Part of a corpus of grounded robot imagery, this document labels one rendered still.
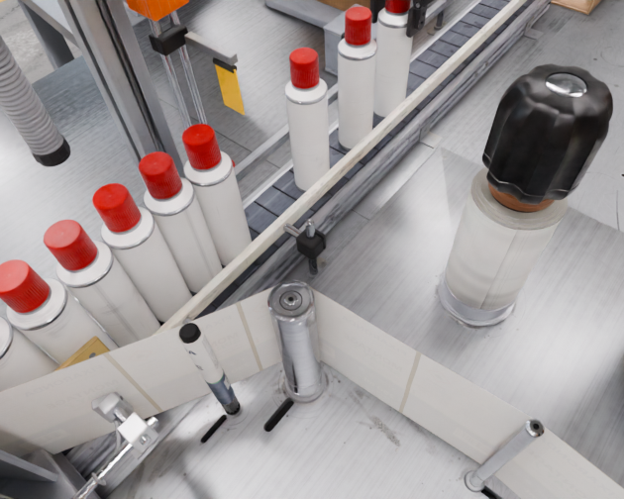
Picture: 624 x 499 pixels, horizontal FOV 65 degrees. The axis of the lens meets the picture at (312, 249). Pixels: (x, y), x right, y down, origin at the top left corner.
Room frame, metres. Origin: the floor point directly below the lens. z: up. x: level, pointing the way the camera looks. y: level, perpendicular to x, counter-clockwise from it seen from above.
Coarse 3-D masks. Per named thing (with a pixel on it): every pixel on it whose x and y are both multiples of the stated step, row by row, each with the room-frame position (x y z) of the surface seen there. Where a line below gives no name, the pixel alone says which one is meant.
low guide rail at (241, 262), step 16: (512, 0) 0.88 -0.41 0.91; (496, 16) 0.83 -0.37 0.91; (480, 32) 0.79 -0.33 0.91; (464, 48) 0.74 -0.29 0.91; (448, 64) 0.70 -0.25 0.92; (432, 80) 0.66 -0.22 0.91; (416, 96) 0.63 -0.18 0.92; (400, 112) 0.59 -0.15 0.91; (384, 128) 0.56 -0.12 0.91; (368, 144) 0.53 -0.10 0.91; (352, 160) 0.50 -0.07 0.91; (336, 176) 0.48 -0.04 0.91; (320, 192) 0.45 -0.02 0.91; (288, 208) 0.42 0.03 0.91; (304, 208) 0.43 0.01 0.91; (272, 224) 0.40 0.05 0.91; (256, 240) 0.37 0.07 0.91; (272, 240) 0.38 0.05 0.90; (240, 256) 0.35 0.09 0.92; (256, 256) 0.36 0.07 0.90; (224, 272) 0.33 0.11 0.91; (240, 272) 0.34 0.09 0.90; (208, 288) 0.31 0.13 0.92; (224, 288) 0.32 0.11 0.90; (192, 304) 0.29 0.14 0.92; (208, 304) 0.30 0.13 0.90; (176, 320) 0.27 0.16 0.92
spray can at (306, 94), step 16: (304, 48) 0.51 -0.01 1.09; (304, 64) 0.48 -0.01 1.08; (304, 80) 0.48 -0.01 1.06; (320, 80) 0.50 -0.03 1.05; (288, 96) 0.49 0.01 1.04; (304, 96) 0.48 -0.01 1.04; (320, 96) 0.48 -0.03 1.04; (288, 112) 0.49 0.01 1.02; (304, 112) 0.47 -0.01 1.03; (320, 112) 0.48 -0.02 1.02; (304, 128) 0.47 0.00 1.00; (320, 128) 0.48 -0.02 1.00; (304, 144) 0.48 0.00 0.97; (320, 144) 0.48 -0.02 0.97; (304, 160) 0.48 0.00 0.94; (320, 160) 0.48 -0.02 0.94; (304, 176) 0.48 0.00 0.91; (320, 176) 0.48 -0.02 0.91; (304, 192) 0.48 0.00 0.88
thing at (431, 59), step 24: (504, 0) 0.95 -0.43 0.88; (528, 0) 0.94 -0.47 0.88; (456, 24) 0.88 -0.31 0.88; (480, 24) 0.87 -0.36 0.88; (504, 24) 0.86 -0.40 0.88; (432, 48) 0.80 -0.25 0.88; (456, 48) 0.80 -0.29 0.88; (480, 48) 0.79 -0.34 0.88; (408, 72) 0.74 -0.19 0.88; (432, 72) 0.73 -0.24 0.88; (456, 72) 0.73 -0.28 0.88; (408, 96) 0.67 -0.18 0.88; (432, 96) 0.67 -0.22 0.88; (408, 120) 0.61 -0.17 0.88; (336, 144) 0.57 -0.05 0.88; (384, 144) 0.56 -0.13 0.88; (360, 168) 0.52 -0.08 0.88; (264, 192) 0.49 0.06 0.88; (288, 192) 0.48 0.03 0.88; (336, 192) 0.48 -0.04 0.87; (264, 216) 0.44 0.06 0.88
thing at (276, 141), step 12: (444, 0) 0.81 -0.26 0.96; (432, 12) 0.78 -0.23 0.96; (336, 84) 0.61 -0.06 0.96; (336, 96) 0.59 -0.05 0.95; (288, 132) 0.52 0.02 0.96; (264, 144) 0.50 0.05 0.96; (276, 144) 0.50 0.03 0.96; (252, 156) 0.47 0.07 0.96; (264, 156) 0.48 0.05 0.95; (240, 168) 0.45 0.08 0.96; (252, 168) 0.46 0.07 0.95
